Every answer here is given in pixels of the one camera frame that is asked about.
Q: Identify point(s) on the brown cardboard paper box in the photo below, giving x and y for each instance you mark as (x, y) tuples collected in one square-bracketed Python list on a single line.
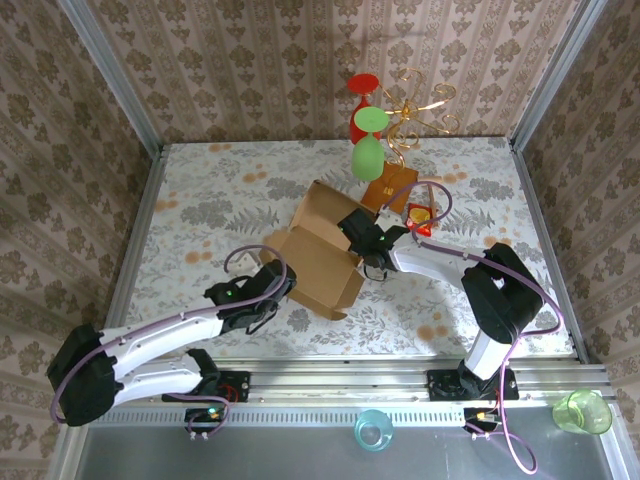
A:
[(312, 265)]

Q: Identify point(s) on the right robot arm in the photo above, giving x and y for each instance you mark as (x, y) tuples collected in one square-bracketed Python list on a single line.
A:
[(500, 300)]

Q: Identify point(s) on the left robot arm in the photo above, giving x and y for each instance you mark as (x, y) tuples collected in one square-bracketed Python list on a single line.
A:
[(160, 332)]

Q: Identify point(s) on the red snack packet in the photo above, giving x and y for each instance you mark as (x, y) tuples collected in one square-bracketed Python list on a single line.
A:
[(419, 217)]

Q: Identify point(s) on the brown wooden rack base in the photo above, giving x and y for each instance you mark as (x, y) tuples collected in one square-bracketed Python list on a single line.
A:
[(395, 187)]

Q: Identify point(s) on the wooden mallet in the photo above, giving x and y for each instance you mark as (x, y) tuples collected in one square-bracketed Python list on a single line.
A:
[(432, 200)]

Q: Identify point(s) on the green wine glass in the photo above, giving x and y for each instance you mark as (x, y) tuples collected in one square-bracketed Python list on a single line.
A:
[(368, 160)]

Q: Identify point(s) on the small black controller board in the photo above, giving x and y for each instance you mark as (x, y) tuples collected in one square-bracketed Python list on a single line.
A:
[(200, 416), (480, 416)]

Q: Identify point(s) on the red wine glass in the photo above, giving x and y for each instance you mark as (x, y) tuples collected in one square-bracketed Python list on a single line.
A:
[(362, 84)]

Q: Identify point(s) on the grey metal shelf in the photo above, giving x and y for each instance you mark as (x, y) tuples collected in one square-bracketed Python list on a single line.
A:
[(300, 455)]

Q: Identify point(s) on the blue plastic cup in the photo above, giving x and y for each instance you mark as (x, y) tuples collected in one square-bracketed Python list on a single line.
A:
[(374, 431)]

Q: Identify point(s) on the green plastic cup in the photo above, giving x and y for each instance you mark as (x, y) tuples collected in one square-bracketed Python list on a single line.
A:
[(582, 412)]

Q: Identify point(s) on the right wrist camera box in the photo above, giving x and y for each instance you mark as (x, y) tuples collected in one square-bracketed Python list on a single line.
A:
[(390, 220)]

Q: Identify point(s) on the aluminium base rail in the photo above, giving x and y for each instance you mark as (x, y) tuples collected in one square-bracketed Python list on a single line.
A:
[(340, 382)]

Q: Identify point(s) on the aluminium table side rail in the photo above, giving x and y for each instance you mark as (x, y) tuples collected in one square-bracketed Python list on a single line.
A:
[(142, 220), (547, 240)]

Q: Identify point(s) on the aluminium frame post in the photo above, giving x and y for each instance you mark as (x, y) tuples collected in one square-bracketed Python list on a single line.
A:
[(554, 75), (113, 75)]

